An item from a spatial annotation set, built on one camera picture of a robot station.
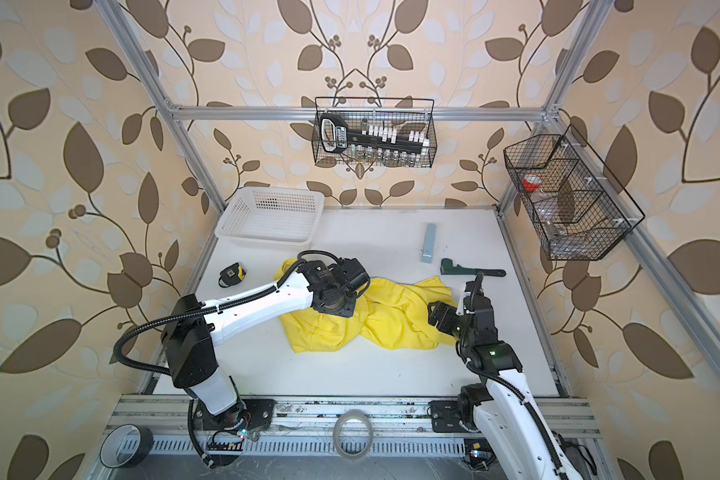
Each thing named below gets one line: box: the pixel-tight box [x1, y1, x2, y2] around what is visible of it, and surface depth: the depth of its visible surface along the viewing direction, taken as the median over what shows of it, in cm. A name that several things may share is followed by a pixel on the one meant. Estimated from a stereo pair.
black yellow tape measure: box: [218, 262, 246, 288], surface depth 101 cm
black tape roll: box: [100, 423, 154, 469], surface depth 71 cm
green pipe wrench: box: [440, 258, 507, 277], surface depth 104 cm
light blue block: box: [421, 224, 437, 264], surface depth 106 cm
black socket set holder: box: [319, 113, 430, 153], surface depth 84 cm
